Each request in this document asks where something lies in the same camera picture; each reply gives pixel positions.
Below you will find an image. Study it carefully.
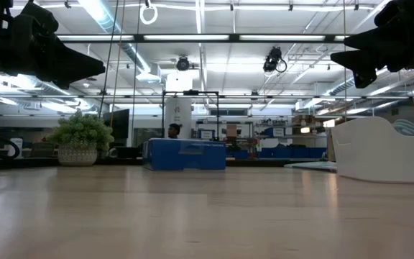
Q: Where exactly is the light blue USB-C cable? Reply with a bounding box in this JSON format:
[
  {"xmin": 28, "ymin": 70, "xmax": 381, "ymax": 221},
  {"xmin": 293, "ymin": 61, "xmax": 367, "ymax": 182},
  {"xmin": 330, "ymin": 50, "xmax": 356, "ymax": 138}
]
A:
[{"xmin": 392, "ymin": 119, "xmax": 414, "ymax": 137}]

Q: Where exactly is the black overhead camera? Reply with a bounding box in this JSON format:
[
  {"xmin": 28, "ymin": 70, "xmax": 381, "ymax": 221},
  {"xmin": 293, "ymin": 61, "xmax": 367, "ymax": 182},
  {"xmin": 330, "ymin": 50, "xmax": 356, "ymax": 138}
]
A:
[{"xmin": 263, "ymin": 45, "xmax": 288, "ymax": 75}]

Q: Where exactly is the small white appliance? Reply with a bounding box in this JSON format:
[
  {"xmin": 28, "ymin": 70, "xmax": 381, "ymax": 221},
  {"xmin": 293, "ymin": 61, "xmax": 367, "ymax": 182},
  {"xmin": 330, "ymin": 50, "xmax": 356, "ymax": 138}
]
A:
[{"xmin": 7, "ymin": 137, "xmax": 24, "ymax": 159}]

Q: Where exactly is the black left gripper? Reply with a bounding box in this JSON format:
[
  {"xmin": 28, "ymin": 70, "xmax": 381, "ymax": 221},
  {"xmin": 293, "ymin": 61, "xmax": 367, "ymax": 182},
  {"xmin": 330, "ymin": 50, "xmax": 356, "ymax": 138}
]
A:
[{"xmin": 0, "ymin": 0, "xmax": 106, "ymax": 91}]

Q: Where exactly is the white cylindrical tank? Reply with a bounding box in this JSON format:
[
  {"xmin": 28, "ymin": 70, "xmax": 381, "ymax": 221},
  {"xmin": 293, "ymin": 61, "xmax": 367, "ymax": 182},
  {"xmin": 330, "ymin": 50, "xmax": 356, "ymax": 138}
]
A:
[{"xmin": 164, "ymin": 97, "xmax": 193, "ymax": 140}]

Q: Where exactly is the black distant metal frame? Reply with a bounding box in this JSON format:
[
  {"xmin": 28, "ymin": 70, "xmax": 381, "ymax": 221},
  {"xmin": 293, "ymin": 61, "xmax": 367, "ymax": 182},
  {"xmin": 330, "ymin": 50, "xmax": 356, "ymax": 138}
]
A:
[{"xmin": 162, "ymin": 89, "xmax": 220, "ymax": 142}]

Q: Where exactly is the black overhead frame beam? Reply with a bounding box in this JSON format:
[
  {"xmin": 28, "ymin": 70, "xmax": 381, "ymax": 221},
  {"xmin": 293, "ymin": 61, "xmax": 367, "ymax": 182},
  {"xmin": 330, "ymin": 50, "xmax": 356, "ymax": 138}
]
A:
[{"xmin": 56, "ymin": 33, "xmax": 351, "ymax": 45}]

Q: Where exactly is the row of blue storage bins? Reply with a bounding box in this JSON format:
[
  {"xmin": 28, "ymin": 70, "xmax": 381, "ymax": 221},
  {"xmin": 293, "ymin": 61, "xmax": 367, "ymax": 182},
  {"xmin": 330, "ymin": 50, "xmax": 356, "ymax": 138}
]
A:
[{"xmin": 259, "ymin": 146, "xmax": 328, "ymax": 160}]

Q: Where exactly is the pale flat board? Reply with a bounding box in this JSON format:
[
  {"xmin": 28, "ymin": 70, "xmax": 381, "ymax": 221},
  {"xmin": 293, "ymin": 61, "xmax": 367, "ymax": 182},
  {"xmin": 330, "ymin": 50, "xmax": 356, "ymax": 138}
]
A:
[{"xmin": 284, "ymin": 160, "xmax": 337, "ymax": 173}]

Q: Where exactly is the blue rectangular box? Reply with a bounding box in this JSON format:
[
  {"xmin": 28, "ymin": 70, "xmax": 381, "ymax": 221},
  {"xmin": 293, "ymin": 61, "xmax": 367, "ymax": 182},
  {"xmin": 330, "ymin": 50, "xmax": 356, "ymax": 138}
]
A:
[{"xmin": 142, "ymin": 137, "xmax": 227, "ymax": 171}]

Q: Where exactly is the potted green plant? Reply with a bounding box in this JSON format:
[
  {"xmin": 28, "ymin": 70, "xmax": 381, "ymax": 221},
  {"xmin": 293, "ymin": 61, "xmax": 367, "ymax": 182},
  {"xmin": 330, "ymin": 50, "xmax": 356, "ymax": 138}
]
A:
[{"xmin": 47, "ymin": 110, "xmax": 115, "ymax": 167}]

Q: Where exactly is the white hanging ring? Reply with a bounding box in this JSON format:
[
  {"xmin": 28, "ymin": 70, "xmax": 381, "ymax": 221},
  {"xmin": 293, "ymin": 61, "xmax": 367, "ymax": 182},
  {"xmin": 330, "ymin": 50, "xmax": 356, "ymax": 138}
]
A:
[{"xmin": 139, "ymin": 3, "xmax": 159, "ymax": 25}]

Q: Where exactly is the person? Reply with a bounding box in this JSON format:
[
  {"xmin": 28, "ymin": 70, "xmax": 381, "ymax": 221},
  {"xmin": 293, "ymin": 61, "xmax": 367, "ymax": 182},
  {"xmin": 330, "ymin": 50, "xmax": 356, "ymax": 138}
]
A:
[{"xmin": 167, "ymin": 123, "xmax": 182, "ymax": 140}]

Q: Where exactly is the white plastic bin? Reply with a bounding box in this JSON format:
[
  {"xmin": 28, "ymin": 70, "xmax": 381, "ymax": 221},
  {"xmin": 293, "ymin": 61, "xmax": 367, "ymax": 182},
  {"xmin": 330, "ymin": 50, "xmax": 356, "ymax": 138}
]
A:
[{"xmin": 330, "ymin": 116, "xmax": 414, "ymax": 185}]

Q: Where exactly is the black monitor screen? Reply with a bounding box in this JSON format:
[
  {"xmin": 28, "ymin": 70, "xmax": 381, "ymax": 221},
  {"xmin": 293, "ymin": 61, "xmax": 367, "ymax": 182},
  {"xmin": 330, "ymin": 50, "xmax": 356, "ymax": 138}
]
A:
[{"xmin": 102, "ymin": 108, "xmax": 130, "ymax": 147}]

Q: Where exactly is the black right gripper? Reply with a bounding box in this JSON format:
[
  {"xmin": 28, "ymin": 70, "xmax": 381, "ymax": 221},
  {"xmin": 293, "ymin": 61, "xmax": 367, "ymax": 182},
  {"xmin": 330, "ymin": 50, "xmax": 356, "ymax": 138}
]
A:
[{"xmin": 330, "ymin": 0, "xmax": 414, "ymax": 89}]

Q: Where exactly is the black slanted pole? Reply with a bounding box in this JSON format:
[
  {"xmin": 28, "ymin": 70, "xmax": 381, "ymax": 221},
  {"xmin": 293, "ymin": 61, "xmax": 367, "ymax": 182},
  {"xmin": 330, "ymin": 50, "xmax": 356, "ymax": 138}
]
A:
[{"xmin": 98, "ymin": 0, "xmax": 121, "ymax": 118}]

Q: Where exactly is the round black ceiling fixture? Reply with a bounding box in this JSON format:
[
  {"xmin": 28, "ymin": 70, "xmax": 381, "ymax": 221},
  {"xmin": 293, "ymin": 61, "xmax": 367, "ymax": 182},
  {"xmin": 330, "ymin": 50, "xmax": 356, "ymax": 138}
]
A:
[{"xmin": 176, "ymin": 55, "xmax": 190, "ymax": 72}]

